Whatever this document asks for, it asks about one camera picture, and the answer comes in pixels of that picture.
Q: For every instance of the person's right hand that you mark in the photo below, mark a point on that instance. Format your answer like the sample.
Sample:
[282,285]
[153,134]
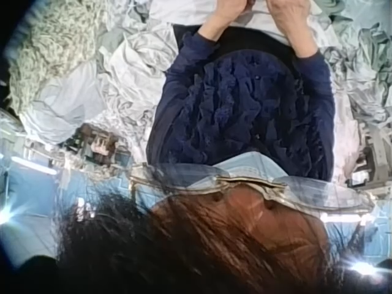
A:
[289,8]

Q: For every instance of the person's left hand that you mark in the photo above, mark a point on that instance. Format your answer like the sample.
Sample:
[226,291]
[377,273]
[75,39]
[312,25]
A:
[230,8]

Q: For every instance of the white cloth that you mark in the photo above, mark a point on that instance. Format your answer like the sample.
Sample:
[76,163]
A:
[260,21]

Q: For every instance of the heap of pale green cloths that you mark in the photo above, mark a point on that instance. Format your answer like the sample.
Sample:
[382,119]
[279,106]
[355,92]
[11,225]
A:
[361,43]

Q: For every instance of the heap of white cloths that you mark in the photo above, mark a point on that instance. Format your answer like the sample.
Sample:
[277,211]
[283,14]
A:
[101,88]

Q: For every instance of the speckled green white fabric heap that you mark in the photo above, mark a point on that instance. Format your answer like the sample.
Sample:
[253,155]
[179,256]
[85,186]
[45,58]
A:
[52,43]

